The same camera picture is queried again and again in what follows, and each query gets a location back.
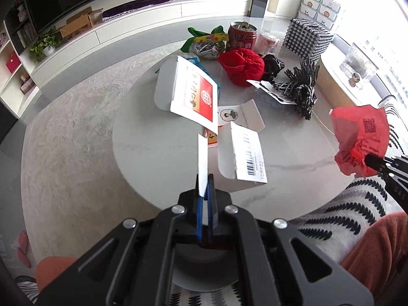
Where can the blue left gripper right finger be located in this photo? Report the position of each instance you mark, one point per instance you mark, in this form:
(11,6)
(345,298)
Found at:
(213,212)

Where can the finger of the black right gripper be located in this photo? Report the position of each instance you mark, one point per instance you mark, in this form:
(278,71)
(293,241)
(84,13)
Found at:
(398,163)

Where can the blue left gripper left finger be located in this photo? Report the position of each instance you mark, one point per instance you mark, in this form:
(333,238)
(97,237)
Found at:
(199,212)

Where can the red plastic bag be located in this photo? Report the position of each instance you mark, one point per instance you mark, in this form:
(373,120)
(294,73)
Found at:
(360,130)

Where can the white red medicine box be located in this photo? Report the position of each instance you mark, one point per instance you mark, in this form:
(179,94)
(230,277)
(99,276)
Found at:
(230,136)

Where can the black plastic bag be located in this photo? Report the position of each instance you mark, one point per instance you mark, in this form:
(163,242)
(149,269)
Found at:
(272,67)

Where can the green snack wrapper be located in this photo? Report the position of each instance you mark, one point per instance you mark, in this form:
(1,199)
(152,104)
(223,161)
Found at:
(208,45)

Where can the white foam cup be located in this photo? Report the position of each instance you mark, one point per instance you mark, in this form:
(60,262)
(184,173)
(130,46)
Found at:
(266,43)

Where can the red milk can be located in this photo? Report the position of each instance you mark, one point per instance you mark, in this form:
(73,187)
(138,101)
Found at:
(241,34)

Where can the black white patterned blanket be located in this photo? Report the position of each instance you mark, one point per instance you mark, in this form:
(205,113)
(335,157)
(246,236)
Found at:
(338,226)

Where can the orange fuzzy sleeve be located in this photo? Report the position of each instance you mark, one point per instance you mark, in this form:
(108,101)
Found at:
(380,255)

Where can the round wooden tray clear lid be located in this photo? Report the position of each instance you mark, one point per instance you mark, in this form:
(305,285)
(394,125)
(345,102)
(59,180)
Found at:
(335,87)

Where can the clear glass jar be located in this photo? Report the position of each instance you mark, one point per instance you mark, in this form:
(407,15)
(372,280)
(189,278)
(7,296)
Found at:
(357,66)

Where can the black white striped wrapper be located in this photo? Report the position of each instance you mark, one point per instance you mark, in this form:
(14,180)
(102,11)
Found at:
(298,91)

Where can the grey area rug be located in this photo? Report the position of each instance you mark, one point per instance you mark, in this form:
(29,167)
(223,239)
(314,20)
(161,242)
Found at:
(72,190)

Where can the blue white milk carton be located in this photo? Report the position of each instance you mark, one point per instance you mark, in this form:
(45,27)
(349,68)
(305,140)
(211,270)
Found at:
(194,60)

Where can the red crumpled cloth bag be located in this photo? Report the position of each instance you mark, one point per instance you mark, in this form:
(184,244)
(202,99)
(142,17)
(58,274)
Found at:
(241,65)

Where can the black white studded box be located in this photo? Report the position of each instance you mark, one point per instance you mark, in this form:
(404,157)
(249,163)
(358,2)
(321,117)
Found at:
(307,39)

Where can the stacked white drawer boxes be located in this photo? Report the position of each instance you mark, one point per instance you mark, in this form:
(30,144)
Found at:
(325,13)

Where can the white tv cabinet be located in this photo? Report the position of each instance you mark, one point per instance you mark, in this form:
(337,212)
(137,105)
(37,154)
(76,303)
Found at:
(109,32)

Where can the dark purple cloth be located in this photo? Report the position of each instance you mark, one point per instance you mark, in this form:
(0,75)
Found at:
(129,7)

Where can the cardboard box on cabinet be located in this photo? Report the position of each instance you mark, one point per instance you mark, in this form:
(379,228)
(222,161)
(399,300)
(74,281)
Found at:
(81,22)

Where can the potted plant left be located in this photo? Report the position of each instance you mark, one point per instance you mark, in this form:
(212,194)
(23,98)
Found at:
(48,39)

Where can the red box on shelf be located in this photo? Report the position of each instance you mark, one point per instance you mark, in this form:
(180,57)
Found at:
(13,63)

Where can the white bookshelf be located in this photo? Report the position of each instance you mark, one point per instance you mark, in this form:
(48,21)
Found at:
(18,35)

